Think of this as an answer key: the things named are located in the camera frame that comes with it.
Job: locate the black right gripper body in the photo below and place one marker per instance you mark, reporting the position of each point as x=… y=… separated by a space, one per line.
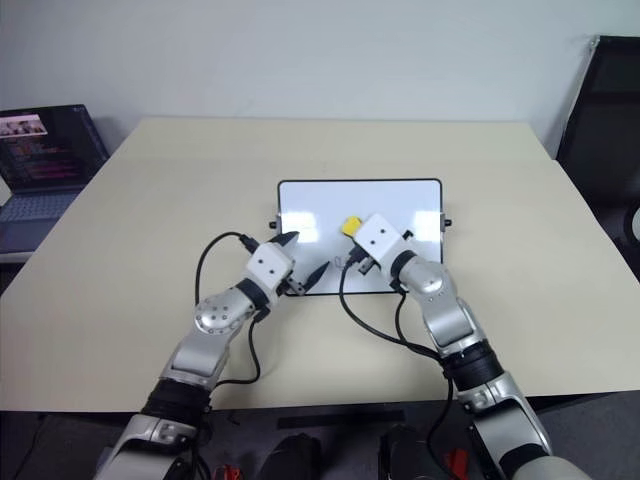
x=364 y=263

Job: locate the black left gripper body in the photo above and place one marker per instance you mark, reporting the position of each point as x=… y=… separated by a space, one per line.
x=296 y=287

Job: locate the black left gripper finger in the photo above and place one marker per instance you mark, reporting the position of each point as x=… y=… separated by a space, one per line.
x=287 y=241
x=316 y=277

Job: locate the yellow whiteboard eraser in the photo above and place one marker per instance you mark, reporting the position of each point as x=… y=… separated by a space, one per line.
x=350 y=225

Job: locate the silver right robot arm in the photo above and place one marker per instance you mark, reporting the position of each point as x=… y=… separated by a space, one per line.
x=450 y=320

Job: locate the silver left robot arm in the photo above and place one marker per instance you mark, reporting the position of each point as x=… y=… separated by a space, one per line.
x=210 y=345

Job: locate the small black-framed whiteboard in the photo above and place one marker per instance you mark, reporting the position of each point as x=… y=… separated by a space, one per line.
x=320 y=205

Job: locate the small red object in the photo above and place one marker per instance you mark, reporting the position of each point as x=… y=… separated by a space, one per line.
x=226 y=472
x=457 y=459

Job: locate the open grey laptop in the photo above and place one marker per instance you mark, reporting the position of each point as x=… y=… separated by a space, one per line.
x=45 y=150

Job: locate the black office chair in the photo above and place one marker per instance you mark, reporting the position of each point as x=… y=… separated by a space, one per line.
x=600 y=125

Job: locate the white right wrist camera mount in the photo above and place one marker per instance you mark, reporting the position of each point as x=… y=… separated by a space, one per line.
x=377 y=237

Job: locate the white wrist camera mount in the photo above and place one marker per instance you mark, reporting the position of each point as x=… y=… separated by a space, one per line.
x=377 y=237
x=267 y=265

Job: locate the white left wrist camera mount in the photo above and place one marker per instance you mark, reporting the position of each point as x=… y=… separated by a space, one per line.
x=267 y=265

